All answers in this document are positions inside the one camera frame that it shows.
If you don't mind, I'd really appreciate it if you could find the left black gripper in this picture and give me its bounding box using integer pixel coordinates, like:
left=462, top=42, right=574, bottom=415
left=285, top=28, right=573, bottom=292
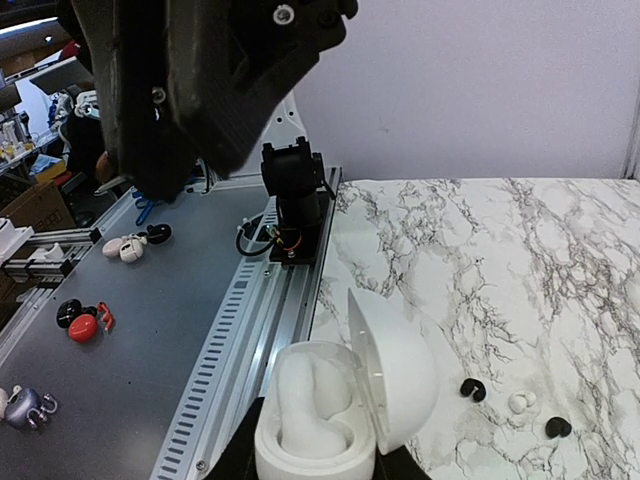
left=56, top=0, right=359, bottom=200

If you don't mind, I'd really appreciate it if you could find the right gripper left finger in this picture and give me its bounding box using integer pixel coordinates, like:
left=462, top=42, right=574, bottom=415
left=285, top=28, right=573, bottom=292
left=204, top=397, right=265, bottom=480

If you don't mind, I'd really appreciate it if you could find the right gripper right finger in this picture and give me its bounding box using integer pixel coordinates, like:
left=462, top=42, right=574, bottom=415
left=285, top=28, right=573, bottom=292
left=374, top=446, right=430, bottom=480

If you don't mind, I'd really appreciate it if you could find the white earbud charging case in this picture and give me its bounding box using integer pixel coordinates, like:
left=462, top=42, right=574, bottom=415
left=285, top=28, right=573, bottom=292
left=254, top=290, right=440, bottom=479

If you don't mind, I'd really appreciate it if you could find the white earbud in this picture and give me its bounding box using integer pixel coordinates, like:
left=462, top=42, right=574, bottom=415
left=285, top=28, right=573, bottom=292
left=276, top=352, right=353, bottom=460
left=508, top=390, right=537, bottom=415

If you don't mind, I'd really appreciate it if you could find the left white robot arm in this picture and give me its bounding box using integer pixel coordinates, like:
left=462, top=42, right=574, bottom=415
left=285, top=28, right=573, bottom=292
left=56, top=1, right=359, bottom=201

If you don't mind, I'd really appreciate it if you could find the dark earbud case far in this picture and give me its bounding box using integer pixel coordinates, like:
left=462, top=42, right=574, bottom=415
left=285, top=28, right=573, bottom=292
left=146, top=224, right=172, bottom=245

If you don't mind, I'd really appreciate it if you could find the red earbud case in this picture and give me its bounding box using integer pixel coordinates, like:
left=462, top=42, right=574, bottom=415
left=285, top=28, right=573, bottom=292
left=68, top=301, right=115, bottom=343

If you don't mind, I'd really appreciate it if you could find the purple earbud case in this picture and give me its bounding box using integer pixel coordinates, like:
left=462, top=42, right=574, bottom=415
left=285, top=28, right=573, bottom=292
left=1, top=385, right=59, bottom=430

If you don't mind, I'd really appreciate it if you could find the black glossy earbud case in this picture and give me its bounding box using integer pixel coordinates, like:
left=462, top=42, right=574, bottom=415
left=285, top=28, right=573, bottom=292
left=56, top=298, right=98, bottom=329

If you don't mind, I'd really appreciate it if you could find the black earbud lower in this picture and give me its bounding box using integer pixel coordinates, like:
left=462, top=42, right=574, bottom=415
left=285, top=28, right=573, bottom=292
left=459, top=378, right=486, bottom=402

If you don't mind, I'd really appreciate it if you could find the black earbud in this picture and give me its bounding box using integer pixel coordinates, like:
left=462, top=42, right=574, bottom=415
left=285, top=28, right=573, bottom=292
left=459, top=378, right=486, bottom=402
left=545, top=417, right=573, bottom=439

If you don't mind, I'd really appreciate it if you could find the black earbud upper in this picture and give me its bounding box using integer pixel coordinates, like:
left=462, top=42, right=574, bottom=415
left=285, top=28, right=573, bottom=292
left=545, top=417, right=573, bottom=439

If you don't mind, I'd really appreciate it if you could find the cardboard box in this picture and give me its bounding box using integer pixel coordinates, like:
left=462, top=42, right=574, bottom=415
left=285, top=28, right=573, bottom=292
left=1, top=181, right=76, bottom=233

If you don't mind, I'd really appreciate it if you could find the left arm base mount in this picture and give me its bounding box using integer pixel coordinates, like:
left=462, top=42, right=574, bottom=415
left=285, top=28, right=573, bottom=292
left=235, top=136, right=336, bottom=265

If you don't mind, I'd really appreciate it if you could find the aluminium front rail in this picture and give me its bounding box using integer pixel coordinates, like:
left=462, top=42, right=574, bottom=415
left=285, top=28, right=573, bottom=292
left=150, top=196, right=335, bottom=479

